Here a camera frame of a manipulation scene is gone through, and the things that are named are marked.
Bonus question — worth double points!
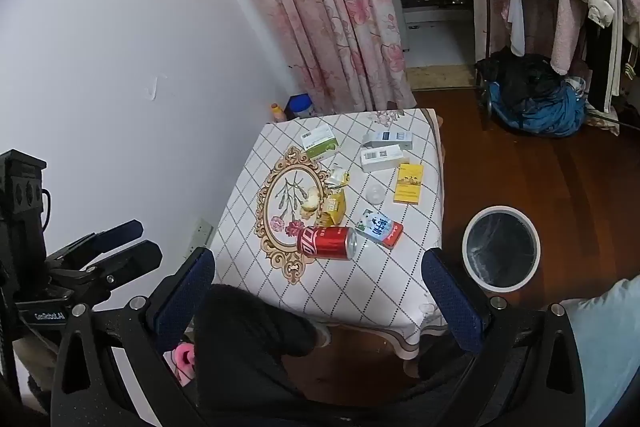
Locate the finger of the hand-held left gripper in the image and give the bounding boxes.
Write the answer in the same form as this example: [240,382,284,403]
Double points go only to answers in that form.
[46,219,145,269]
[75,239,164,289]

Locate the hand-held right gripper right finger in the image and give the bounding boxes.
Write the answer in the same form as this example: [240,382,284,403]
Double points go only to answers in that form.
[421,248,586,427]

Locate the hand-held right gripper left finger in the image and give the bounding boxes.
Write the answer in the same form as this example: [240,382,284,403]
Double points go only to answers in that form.
[50,247,217,427]

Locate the white trash bin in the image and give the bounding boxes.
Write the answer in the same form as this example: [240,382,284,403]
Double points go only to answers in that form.
[461,206,542,292]

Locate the white box with barcode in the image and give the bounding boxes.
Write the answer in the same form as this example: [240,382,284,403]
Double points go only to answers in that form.
[360,144,412,172]

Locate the yellow white wrapper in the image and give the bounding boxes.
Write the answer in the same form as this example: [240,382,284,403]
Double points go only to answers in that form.
[325,162,351,190]

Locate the pink slipper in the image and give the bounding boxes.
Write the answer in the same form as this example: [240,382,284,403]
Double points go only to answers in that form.
[167,342,196,383]

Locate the person's black trouser leg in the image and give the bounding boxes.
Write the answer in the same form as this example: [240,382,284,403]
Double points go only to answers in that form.
[192,284,321,427]

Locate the patterned white tablecloth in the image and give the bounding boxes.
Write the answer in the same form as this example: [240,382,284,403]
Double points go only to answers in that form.
[210,108,448,360]

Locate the blue and white milk carton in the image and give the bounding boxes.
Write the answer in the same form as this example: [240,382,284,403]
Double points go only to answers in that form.
[355,208,404,250]

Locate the yellow box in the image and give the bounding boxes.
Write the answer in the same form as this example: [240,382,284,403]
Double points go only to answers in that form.
[393,163,424,205]

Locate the red soda can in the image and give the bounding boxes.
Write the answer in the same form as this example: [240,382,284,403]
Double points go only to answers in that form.
[297,226,358,261]

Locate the yellow snack bag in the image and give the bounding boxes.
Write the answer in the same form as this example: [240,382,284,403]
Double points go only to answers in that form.
[318,192,348,228]

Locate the beige food scrap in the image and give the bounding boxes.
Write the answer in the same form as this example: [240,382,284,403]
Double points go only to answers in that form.
[299,187,322,214]

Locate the person's light blue clothing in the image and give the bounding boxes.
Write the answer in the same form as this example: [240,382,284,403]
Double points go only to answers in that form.
[560,274,640,427]

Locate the white and blue box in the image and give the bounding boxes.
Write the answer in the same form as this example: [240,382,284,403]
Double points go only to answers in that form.
[362,130,415,151]

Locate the green and white box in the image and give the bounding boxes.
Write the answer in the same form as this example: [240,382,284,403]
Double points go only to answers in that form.
[301,127,340,159]

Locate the blue clothing pile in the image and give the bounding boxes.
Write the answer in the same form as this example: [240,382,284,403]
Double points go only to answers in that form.
[487,79,587,138]

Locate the blue lidded can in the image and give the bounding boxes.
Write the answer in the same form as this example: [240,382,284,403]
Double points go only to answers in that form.
[285,94,317,120]

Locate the black pants with white stripe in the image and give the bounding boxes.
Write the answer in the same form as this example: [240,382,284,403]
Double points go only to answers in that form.
[585,19,626,112]

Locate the pink floral curtain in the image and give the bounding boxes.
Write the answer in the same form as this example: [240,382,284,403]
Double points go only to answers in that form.
[206,0,416,115]

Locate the wall outlet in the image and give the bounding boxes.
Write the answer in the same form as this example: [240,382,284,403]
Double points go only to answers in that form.
[189,218,215,258]

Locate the black metal chair frame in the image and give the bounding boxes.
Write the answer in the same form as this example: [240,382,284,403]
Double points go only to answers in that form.
[477,67,501,130]

